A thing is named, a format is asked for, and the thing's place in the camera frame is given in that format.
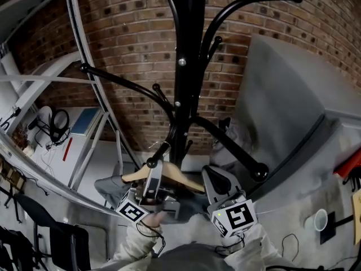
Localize black equipment pile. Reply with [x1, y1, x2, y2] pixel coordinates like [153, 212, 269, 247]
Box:
[0, 226, 34, 271]

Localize dried plant bunch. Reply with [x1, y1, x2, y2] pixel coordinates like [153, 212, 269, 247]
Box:
[11, 123, 30, 152]

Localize black coat rack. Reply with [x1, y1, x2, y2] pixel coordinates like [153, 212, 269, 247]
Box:
[80, 0, 304, 183]

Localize person's right forearm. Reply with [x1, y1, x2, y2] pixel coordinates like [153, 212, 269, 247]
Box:
[222, 221, 285, 271]

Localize wooden clothes hanger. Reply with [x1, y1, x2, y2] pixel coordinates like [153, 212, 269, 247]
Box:
[121, 141, 206, 193]

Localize large grey sofa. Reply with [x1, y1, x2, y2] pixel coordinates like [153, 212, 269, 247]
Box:
[236, 34, 361, 206]

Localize light grey fabric bundle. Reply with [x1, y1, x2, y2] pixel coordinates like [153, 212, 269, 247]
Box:
[210, 117, 256, 174]

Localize red box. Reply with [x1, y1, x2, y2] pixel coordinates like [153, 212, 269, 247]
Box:
[332, 150, 361, 180]

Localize black folding chair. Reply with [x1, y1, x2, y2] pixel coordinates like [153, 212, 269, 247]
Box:
[14, 193, 91, 271]

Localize red strip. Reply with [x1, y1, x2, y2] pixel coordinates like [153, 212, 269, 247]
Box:
[61, 137, 73, 162]

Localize person's left hand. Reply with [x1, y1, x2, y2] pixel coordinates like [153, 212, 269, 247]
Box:
[140, 212, 169, 231]

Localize black floor cable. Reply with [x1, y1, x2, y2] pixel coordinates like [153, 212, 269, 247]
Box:
[281, 233, 300, 261]

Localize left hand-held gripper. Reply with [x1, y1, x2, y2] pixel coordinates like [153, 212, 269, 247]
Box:
[116, 161, 182, 224]

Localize pale wooden board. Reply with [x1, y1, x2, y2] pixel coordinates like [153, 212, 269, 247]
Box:
[351, 189, 361, 222]

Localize blue notebook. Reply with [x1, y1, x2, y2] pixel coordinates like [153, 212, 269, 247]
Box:
[69, 107, 102, 137]

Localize black plug with cable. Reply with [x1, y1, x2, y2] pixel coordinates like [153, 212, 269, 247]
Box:
[0, 106, 23, 131]

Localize small wooden frames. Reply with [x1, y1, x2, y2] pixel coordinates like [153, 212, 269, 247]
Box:
[0, 159, 26, 191]

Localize grey garment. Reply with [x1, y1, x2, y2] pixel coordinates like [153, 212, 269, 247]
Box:
[94, 175, 209, 225]

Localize white paper cup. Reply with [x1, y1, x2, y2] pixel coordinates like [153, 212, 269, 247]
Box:
[305, 208, 329, 231]

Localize black headphones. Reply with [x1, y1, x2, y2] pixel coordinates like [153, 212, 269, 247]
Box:
[49, 108, 71, 145]

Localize white round disc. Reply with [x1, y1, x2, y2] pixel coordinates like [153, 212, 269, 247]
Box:
[36, 106, 54, 124]

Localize black floor socket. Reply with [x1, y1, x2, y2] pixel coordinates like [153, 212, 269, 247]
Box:
[320, 211, 337, 245]

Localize white metal shelf frame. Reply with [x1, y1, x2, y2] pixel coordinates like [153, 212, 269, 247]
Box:
[0, 0, 142, 208]

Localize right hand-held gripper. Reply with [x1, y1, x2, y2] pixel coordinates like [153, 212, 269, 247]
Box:
[201, 165, 258, 239]

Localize person's legs in grey trousers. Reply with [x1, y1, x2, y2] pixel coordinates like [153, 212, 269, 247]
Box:
[152, 243, 235, 271]

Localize person's left forearm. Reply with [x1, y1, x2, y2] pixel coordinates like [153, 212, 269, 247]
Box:
[112, 221, 166, 271]

